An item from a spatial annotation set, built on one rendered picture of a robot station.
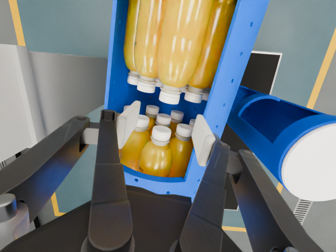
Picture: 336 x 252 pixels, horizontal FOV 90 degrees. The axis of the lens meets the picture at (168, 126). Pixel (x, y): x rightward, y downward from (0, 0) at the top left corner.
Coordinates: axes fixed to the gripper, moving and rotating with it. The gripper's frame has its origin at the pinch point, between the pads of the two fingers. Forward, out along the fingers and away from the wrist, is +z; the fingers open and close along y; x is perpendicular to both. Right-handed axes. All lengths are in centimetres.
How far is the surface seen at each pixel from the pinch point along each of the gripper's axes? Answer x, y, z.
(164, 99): 0.3, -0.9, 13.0
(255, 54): 25, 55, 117
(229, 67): 7.9, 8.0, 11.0
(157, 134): -6.8, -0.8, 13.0
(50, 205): -177, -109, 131
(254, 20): 15.1, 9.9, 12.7
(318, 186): -20, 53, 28
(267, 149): -14, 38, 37
